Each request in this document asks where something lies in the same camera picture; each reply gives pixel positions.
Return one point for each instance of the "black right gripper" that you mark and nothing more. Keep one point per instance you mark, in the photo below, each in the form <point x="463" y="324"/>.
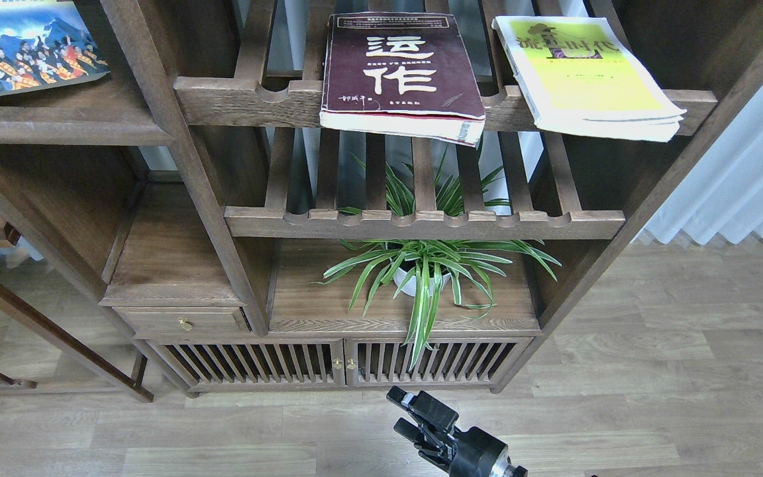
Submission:
<point x="469" y="453"/>

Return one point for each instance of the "small wooden drawer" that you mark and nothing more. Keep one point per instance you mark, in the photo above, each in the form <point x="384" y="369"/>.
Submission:
<point x="156" y="321"/>

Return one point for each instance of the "white pleated curtain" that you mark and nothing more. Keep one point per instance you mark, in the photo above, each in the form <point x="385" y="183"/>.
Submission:
<point x="722" y="196"/>

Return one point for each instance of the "left slatted cabinet door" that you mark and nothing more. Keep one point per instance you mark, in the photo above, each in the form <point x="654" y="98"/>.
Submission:
<point x="256" y="364"/>

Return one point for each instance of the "maroon book white characters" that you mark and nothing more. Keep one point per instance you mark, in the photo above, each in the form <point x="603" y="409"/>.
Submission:
<point x="405" y="74"/>

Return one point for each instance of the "slatted cabinet door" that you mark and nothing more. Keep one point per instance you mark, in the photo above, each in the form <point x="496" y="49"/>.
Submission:
<point x="449" y="362"/>
<point x="256" y="364"/>

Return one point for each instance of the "dark wooden bookshelf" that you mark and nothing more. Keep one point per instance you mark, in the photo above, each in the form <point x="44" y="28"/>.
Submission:
<point x="169" y="183"/>

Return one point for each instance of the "white plant pot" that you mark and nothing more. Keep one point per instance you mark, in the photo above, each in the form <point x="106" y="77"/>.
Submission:
<point x="413" y="279"/>

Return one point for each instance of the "wooden side furniture frame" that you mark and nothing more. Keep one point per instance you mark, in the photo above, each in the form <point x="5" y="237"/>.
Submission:
<point x="25" y="314"/>

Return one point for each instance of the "yellow cover book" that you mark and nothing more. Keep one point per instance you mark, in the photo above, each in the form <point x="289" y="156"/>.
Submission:
<point x="577" y="78"/>

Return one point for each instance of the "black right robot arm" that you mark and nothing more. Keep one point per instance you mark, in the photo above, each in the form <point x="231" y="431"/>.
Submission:
<point x="517" y="472"/>

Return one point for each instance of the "colourful 300 paperback book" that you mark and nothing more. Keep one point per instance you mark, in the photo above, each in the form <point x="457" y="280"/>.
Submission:
<point x="46" y="44"/>

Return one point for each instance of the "right slatted cabinet door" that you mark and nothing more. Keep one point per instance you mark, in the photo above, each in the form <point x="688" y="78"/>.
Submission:
<point x="449" y="362"/>

